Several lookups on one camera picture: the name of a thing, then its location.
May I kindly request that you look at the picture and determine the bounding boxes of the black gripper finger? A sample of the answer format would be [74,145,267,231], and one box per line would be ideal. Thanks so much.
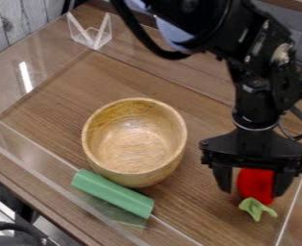
[213,165,232,193]
[272,169,294,198]

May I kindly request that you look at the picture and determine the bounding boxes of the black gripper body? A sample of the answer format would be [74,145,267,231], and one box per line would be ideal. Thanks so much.
[199,128,302,175]

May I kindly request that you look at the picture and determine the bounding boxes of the red felt fruit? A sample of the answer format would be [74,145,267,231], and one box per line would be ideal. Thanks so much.
[236,167,279,223]

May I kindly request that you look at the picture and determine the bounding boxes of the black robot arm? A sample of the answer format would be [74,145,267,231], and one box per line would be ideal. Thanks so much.
[111,0,302,198]

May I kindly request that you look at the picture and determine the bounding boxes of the wooden bowl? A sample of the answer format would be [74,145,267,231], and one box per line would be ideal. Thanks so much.
[81,97,187,188]

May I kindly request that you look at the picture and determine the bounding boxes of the green rectangular block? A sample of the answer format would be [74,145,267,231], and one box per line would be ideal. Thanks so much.
[70,169,155,219]

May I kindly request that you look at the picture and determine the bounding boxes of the black metal stand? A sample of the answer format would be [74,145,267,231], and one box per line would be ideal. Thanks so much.
[0,215,52,246]

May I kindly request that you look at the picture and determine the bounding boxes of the clear acrylic tray walls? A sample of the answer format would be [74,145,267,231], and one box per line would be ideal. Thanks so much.
[0,19,302,246]

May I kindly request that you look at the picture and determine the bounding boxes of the clear acrylic corner bracket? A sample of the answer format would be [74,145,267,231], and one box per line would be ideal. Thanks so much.
[66,12,113,50]

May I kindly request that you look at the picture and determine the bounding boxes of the black cable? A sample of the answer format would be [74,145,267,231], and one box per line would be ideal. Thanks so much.
[0,220,48,241]

